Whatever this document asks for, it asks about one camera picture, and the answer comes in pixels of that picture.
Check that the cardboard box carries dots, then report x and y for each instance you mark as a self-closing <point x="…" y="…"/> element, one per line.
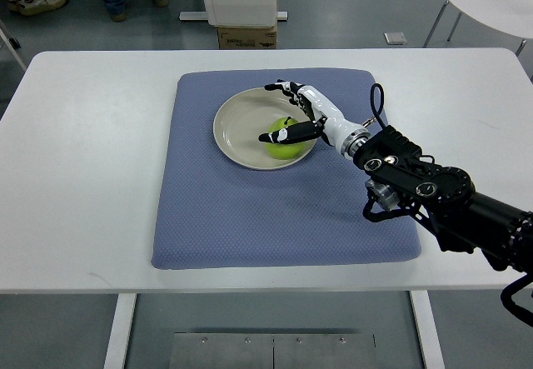
<point x="247" y="38"/>

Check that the white chair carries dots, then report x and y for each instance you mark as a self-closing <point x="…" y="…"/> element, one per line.
<point x="511" y="17"/>

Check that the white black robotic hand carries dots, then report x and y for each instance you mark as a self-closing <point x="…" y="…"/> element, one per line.
<point x="325" y="120"/>

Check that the green pear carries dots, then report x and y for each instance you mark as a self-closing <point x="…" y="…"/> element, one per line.
<point x="284" y="151"/>

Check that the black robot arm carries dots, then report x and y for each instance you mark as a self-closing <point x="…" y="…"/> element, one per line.
<point x="405" y="182"/>

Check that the white table leg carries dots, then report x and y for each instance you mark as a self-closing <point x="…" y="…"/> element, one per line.
<point x="426" y="330"/>
<point x="117" y="346"/>

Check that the white sneaker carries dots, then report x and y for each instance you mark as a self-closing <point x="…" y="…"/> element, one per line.
<point x="34" y="7"/>

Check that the grey floor outlet plate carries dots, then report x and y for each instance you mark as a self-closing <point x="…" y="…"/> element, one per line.
<point x="395" y="38"/>

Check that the metal base plate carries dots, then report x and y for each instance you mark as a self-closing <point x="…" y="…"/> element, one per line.
<point x="266" y="350"/>

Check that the beige round plate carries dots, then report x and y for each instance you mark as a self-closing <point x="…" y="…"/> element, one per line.
<point x="244" y="117"/>

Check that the right white table leg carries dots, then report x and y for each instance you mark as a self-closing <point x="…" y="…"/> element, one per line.
<point x="426" y="330"/>

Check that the blue textured mat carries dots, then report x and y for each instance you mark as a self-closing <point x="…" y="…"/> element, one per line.
<point x="214" y="212"/>

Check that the left white table leg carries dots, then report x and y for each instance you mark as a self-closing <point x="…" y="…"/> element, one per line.
<point x="117" y="346"/>

